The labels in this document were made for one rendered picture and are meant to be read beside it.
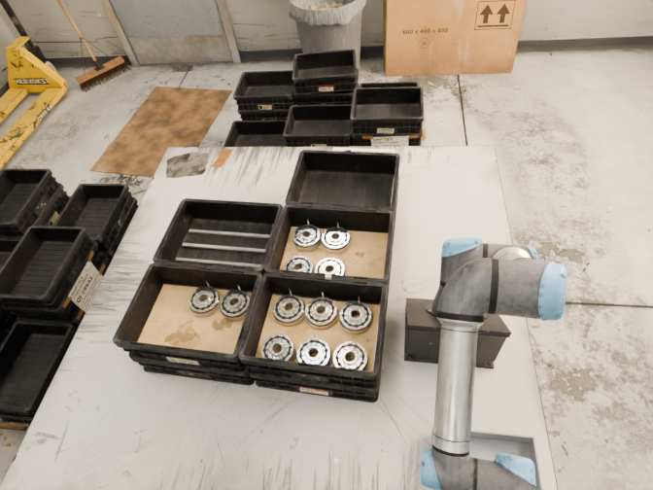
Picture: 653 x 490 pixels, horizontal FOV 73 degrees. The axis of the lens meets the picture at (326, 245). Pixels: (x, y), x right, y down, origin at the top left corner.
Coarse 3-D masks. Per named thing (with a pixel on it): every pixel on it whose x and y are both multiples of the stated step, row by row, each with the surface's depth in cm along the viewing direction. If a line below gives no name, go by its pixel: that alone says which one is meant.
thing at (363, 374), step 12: (264, 276) 141; (276, 276) 140; (288, 276) 140; (300, 276) 139; (312, 276) 139; (384, 288) 134; (384, 300) 133; (252, 312) 133; (384, 312) 129; (252, 324) 131; (240, 348) 126; (252, 360) 124; (276, 360) 123; (324, 372) 121; (336, 372) 119; (348, 372) 119; (360, 372) 118; (372, 372) 118
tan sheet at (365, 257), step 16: (288, 240) 162; (352, 240) 159; (368, 240) 158; (384, 240) 158; (288, 256) 157; (304, 256) 157; (320, 256) 156; (336, 256) 155; (352, 256) 155; (368, 256) 154; (384, 256) 153; (352, 272) 150; (368, 272) 150
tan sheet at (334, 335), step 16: (272, 304) 146; (304, 304) 144; (336, 304) 143; (368, 304) 142; (272, 320) 142; (304, 320) 141; (304, 336) 137; (320, 336) 137; (336, 336) 136; (352, 336) 136; (368, 336) 135; (368, 352) 132; (368, 368) 129
